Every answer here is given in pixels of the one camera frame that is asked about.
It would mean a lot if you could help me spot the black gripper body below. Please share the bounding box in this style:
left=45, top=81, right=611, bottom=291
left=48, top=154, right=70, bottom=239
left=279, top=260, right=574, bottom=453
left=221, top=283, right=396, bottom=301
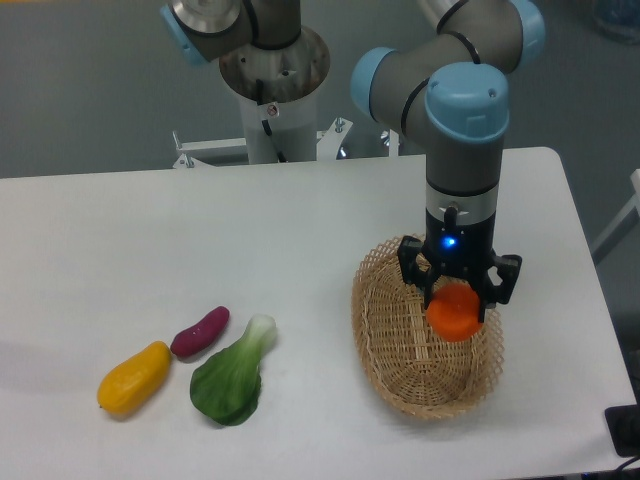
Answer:
left=422, top=213, right=496, bottom=288

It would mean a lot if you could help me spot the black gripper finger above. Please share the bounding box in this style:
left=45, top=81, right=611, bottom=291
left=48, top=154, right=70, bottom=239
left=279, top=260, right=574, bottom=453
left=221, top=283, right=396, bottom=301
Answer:
left=478, top=252, right=523, bottom=323
left=397, top=235, right=440, bottom=309

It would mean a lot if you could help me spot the orange fruit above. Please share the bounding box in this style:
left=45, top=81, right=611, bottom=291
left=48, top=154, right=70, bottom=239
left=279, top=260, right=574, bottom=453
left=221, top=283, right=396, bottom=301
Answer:
left=426, top=283, right=483, bottom=342

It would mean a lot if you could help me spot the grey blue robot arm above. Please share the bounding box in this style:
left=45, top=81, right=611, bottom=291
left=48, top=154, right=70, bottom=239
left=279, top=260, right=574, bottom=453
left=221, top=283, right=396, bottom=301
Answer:
left=160, top=1, right=546, bottom=322

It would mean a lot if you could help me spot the woven wicker basket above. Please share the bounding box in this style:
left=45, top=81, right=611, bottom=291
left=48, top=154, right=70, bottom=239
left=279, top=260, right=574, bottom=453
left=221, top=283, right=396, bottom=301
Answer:
left=351, top=237, right=504, bottom=420

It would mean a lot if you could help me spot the black box at edge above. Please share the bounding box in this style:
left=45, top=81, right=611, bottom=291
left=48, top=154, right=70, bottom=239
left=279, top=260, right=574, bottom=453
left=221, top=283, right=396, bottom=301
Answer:
left=604, top=405, right=639, bottom=457

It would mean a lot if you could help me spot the green bok choy leaf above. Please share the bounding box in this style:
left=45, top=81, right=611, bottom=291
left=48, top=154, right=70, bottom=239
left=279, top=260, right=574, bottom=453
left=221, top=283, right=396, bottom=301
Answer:
left=190, top=314, right=277, bottom=426

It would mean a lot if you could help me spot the purple sweet potato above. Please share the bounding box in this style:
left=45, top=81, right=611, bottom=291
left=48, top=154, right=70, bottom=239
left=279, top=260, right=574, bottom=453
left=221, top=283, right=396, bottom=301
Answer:
left=170, top=306, right=230, bottom=358

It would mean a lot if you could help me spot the yellow mango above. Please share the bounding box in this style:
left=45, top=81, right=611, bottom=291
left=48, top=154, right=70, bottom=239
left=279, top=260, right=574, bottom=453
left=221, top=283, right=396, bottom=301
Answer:
left=97, top=341, right=172, bottom=416

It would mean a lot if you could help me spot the white frame at right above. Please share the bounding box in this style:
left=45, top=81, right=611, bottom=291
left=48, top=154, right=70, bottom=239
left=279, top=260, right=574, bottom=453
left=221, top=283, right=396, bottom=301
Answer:
left=590, top=169, right=639, bottom=265

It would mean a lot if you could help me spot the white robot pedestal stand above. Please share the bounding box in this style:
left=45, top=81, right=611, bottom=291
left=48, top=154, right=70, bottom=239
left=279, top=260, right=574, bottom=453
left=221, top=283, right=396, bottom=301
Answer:
left=173, top=27, right=353, bottom=168

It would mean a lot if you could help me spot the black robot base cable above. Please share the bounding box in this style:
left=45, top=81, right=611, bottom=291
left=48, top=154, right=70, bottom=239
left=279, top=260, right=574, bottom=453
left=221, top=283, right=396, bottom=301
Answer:
left=255, top=78, right=288, bottom=164

